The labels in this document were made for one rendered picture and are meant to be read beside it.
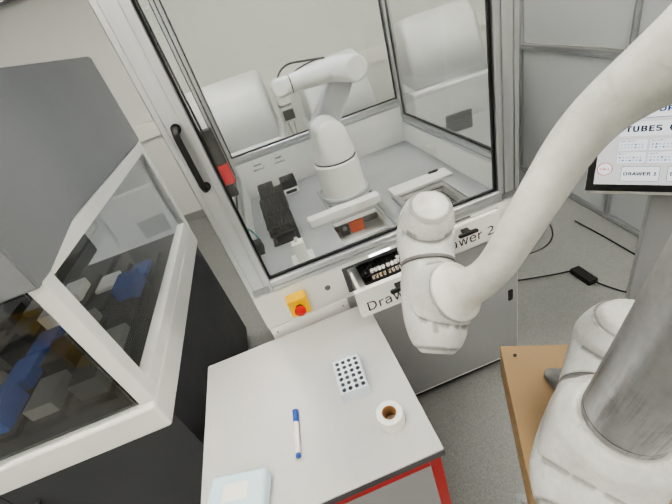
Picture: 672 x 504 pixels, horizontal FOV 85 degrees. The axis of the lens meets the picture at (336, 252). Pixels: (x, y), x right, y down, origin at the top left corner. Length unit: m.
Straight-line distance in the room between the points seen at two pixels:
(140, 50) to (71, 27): 3.60
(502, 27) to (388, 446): 1.16
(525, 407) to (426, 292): 0.42
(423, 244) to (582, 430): 0.35
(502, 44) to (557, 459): 1.04
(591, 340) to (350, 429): 0.63
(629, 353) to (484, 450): 1.42
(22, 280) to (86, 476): 0.83
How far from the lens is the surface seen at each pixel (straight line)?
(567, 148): 0.52
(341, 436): 1.08
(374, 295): 1.19
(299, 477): 1.08
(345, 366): 1.16
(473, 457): 1.85
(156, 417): 1.28
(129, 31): 1.05
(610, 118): 0.52
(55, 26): 4.69
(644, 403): 0.52
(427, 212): 0.65
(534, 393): 0.97
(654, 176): 1.48
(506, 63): 1.30
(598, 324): 0.76
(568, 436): 0.63
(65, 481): 1.67
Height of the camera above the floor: 1.68
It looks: 33 degrees down
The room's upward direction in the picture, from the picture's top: 19 degrees counter-clockwise
